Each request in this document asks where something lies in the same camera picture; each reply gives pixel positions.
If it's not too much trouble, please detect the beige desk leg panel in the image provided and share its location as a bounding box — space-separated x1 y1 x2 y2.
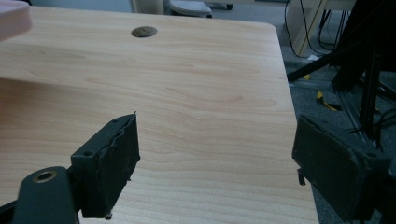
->
285 0 330 58

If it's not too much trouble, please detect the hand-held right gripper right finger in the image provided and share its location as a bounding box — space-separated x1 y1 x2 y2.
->
291 114 392 222

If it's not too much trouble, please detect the pink plastic object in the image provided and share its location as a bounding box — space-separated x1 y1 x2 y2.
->
0 0 34 43

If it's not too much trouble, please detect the yellow tape strip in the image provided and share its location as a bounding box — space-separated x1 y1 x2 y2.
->
315 90 343 112

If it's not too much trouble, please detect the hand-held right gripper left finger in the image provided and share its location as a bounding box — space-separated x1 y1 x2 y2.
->
70 112 141 220

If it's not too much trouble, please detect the black metal stand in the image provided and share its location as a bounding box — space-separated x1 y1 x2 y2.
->
286 46 396 143

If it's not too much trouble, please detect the grey office chair base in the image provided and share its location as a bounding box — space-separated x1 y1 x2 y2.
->
163 0 213 19

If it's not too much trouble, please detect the black cable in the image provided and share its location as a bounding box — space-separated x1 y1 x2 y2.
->
283 0 316 60

